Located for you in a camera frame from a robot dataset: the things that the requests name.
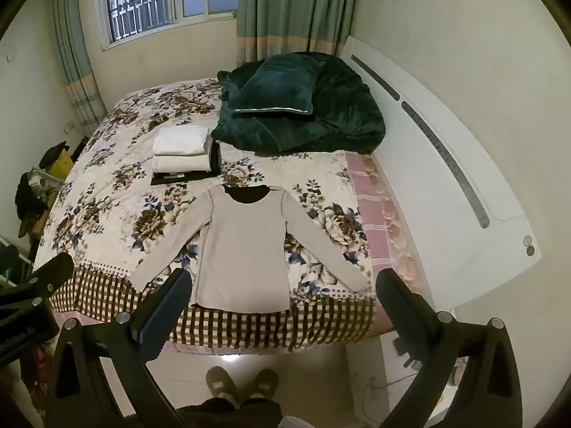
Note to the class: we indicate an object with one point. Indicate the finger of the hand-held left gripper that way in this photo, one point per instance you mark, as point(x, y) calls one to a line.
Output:
point(49, 274)

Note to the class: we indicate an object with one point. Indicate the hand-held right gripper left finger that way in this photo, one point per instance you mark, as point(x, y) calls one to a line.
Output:
point(163, 316)

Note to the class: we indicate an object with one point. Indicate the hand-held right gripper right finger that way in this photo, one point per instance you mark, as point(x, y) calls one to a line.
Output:
point(401, 316)

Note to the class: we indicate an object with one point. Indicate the beige long-sleeve shirt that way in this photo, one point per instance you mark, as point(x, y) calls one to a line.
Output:
point(245, 249)

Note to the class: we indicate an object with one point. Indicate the dark clothes pile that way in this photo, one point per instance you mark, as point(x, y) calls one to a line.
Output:
point(29, 200)

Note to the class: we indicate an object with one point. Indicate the stack of folded clothes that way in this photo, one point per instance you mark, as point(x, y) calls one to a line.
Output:
point(216, 160)

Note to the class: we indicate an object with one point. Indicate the person's left grey slipper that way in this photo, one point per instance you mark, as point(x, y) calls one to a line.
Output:
point(221, 383)

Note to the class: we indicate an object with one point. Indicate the person's grey slipper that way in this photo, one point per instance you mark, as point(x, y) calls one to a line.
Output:
point(221, 383)
point(264, 383)

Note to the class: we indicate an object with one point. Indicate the floral checked bedspread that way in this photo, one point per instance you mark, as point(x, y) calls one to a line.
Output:
point(111, 187)

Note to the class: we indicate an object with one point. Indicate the pink bed sheet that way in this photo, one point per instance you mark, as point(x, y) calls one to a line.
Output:
point(370, 214)

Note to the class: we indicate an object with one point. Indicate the yellow stool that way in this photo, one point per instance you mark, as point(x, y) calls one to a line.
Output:
point(58, 162)

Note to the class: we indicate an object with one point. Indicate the person's dark trousers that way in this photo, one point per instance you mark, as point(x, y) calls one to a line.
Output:
point(232, 414)

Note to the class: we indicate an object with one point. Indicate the person's right grey slipper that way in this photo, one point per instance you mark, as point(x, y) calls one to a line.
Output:
point(264, 383)

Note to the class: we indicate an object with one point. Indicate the white bed headboard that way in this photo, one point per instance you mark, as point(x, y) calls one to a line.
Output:
point(428, 187)

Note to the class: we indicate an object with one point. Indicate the cream folded garment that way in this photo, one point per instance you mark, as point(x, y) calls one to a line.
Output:
point(180, 162)

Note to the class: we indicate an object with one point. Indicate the white folded garment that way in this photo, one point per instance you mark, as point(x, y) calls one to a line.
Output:
point(180, 140)

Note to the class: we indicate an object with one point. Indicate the dark green plush blanket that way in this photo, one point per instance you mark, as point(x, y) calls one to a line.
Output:
point(343, 116)

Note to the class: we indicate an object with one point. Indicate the narrow green striped curtain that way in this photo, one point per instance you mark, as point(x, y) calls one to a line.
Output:
point(76, 67)

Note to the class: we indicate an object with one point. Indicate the dark green plush pillow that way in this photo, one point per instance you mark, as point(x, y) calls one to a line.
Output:
point(276, 87)

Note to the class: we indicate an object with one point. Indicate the wide green striped curtain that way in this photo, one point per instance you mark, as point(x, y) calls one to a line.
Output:
point(294, 9)

